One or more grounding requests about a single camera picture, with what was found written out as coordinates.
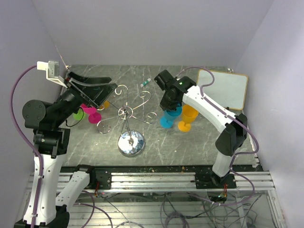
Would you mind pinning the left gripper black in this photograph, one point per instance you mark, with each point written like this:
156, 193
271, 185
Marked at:
92, 95

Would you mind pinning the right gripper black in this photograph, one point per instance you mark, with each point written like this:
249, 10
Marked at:
166, 107

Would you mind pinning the orange wine glass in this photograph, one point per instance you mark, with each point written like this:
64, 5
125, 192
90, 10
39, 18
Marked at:
105, 105
188, 116

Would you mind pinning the blue plastic wine glass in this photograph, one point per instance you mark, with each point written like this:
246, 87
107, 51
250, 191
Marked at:
168, 118

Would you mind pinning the pink plastic wine glass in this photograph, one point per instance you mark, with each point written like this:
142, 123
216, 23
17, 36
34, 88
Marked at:
93, 116

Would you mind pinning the green plastic wine glass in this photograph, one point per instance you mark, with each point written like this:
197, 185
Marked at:
79, 114

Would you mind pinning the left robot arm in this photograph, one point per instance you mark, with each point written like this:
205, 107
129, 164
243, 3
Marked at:
47, 154

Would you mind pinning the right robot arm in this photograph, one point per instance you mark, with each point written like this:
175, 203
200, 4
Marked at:
184, 93

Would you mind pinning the chrome wine glass rack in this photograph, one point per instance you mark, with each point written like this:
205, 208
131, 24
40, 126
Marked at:
131, 143

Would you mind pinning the green white marker pen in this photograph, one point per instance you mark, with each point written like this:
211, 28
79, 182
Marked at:
145, 82

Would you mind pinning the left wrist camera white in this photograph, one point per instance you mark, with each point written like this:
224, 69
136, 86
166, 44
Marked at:
52, 72

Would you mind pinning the small whiteboard wooden frame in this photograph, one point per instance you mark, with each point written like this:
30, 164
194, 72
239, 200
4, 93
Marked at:
228, 89

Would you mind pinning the aluminium mounting rail frame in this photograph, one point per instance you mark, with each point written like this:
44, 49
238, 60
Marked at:
150, 197

